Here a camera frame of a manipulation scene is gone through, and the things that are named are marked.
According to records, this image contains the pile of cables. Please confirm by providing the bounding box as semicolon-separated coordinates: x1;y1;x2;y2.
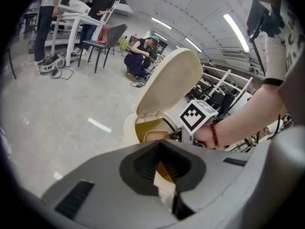
38;52;74;80

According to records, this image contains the ceiling light strip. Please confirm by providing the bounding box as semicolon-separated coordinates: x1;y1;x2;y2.
185;37;203;52
223;13;250;52
152;17;172;30

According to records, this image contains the person's right forearm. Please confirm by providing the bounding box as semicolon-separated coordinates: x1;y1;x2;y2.
194;80;286;150

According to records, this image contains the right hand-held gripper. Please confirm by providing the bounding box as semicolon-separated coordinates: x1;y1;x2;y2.
168;100;219;149

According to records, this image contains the black panel on stand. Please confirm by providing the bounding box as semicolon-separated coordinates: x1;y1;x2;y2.
246;0;284;76

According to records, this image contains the tan curved cardboard piece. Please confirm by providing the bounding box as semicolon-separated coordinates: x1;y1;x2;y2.
143;128;176;144

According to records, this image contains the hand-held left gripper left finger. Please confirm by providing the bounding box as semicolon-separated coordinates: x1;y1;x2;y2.
40;139;177;228

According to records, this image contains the white table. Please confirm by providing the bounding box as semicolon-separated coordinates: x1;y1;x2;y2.
51;12;107;66

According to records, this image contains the cream plastic trash bin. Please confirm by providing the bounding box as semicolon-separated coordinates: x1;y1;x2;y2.
122;47;203;208

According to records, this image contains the black office chair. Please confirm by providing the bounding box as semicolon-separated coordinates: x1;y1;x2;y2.
214;93;235;119

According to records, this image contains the grey chair with blue seat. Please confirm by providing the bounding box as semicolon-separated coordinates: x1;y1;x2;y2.
77;22;129;73

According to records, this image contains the black cable with adapter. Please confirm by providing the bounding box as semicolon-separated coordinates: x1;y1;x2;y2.
130;76;148;88

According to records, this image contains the red bead bracelet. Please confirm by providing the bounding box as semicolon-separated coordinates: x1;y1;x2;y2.
210;122;220;149

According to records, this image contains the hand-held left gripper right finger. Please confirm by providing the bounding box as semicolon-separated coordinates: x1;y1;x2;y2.
160;139;257;224

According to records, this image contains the white shelving rack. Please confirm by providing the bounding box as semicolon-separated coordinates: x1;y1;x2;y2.
202;64;253;109

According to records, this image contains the person's white printed shirt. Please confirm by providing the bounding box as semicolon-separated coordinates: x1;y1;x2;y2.
262;0;305;128

